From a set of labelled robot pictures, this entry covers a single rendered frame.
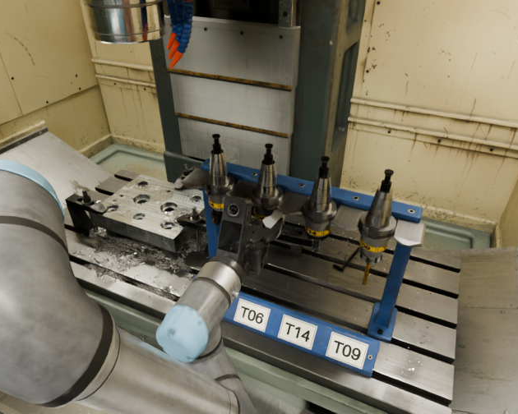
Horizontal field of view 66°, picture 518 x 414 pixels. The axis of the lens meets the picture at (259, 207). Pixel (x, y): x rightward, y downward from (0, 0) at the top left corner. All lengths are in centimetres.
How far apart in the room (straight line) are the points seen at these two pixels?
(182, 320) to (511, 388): 76
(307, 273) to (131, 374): 72
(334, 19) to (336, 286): 75
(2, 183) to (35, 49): 169
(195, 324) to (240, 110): 94
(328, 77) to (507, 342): 87
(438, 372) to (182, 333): 58
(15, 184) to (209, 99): 107
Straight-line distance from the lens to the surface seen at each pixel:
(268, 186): 76
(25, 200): 44
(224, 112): 145
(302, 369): 91
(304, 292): 103
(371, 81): 165
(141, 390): 45
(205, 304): 62
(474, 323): 123
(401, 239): 73
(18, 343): 36
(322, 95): 132
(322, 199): 73
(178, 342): 60
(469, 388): 110
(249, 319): 94
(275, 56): 129
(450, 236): 186
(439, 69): 161
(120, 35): 92
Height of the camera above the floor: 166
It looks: 36 degrees down
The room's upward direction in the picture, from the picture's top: straight up
